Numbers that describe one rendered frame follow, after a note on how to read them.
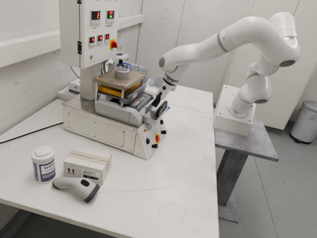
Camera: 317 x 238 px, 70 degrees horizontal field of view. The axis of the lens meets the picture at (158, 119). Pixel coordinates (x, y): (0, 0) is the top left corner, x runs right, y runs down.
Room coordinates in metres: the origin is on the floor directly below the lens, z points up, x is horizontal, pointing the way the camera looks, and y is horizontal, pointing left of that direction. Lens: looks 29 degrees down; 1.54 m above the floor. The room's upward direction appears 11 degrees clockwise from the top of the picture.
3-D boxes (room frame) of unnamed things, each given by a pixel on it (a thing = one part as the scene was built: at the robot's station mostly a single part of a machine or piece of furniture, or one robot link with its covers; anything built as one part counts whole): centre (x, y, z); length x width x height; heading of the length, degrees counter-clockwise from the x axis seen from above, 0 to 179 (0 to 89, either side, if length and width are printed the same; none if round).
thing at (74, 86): (1.60, 0.61, 0.83); 0.23 x 0.12 x 0.07; 166
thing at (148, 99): (1.16, 0.17, 0.98); 0.20 x 0.17 x 0.03; 166
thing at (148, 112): (1.15, 0.13, 0.97); 0.30 x 0.22 x 0.08; 76
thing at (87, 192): (0.65, 0.29, 0.79); 0.20 x 0.08 x 0.08; 84
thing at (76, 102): (1.18, 0.27, 0.93); 0.46 x 0.35 x 0.01; 76
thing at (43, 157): (0.71, 0.45, 0.82); 0.09 x 0.09 x 0.15
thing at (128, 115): (1.02, 0.21, 0.96); 0.25 x 0.05 x 0.07; 76
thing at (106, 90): (1.18, 0.24, 1.07); 0.22 x 0.17 x 0.10; 166
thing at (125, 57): (2.15, 0.52, 0.88); 0.25 x 0.20 x 0.17; 78
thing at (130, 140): (1.19, 0.23, 0.84); 0.53 x 0.37 x 0.17; 76
